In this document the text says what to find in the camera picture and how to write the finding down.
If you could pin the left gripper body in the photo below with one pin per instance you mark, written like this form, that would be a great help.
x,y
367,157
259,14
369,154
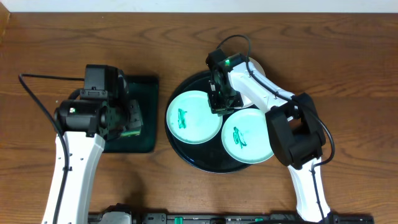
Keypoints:
x,y
133,118

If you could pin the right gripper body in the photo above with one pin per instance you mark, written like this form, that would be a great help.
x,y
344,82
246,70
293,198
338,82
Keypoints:
x,y
224,100

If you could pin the white plate back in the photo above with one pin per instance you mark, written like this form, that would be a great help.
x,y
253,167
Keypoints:
x,y
246,101

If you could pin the white plate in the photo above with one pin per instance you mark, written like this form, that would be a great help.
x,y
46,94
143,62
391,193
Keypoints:
x,y
190,120
245,136
246,101

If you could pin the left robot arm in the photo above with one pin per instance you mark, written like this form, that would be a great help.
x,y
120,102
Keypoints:
x,y
101,111

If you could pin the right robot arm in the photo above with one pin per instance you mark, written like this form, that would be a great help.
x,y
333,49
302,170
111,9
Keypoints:
x,y
296,133

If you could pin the rectangular black sponge tray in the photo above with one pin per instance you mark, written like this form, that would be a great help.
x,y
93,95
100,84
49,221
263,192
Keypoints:
x,y
144,89

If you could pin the round black tray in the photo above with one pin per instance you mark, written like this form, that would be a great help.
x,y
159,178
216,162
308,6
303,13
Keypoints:
x,y
209,156

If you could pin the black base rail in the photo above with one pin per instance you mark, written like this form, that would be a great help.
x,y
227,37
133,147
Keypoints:
x,y
122,213

